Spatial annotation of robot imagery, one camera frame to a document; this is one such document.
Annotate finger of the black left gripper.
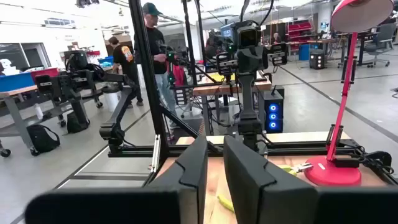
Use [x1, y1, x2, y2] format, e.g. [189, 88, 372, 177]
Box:
[216, 52, 239, 77]
[267, 42, 289, 67]

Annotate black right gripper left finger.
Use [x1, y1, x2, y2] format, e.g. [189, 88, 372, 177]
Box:
[24, 135, 208, 224]

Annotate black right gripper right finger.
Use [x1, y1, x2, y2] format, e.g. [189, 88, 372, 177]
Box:
[223, 135, 398, 224]

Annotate green-handled pliers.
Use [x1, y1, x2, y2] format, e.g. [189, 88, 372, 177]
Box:
[216, 194, 236, 214]
[277, 162, 313, 177]

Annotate wooden work table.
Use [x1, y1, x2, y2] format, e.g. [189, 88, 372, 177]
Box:
[192, 70, 273, 136]

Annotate blue barrel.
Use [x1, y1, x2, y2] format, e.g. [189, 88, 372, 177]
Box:
[298, 43, 312, 62]

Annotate red shelf bins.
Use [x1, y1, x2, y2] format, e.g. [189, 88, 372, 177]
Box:
[287, 21, 313, 43]

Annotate black box with lights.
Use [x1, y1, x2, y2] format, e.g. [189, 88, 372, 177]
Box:
[308, 50, 326, 70]

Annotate black computer tower blue lights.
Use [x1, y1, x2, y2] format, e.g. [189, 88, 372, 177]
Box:
[262, 89, 285, 134]

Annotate red desk lamp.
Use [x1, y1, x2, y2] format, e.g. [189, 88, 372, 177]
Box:
[303, 0, 395, 187]

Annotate grey office chair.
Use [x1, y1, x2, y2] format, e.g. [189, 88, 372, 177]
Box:
[363, 22, 398, 68]

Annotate white bucket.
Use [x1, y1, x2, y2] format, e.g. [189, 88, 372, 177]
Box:
[103, 89, 122, 113]

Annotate black backpack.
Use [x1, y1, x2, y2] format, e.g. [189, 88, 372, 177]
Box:
[26, 124, 62, 154]
[66, 111, 91, 135]

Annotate red plastic bin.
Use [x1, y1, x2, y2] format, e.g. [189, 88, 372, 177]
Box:
[30, 67, 60, 82]

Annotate grey metal workbench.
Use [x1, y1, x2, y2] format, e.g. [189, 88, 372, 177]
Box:
[0, 83, 105, 157]

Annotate blue plastic bin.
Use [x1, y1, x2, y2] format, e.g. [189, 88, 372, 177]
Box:
[0, 72, 35, 93]

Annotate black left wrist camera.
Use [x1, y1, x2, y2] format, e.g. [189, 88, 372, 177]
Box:
[231, 20, 262, 48]

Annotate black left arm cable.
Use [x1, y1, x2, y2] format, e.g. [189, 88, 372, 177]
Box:
[238, 0, 275, 27]

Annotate black articulated mount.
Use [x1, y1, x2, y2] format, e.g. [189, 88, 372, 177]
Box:
[98, 73, 139, 156]

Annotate black lamp cable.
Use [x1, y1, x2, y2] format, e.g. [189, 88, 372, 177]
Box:
[338, 145, 394, 175]

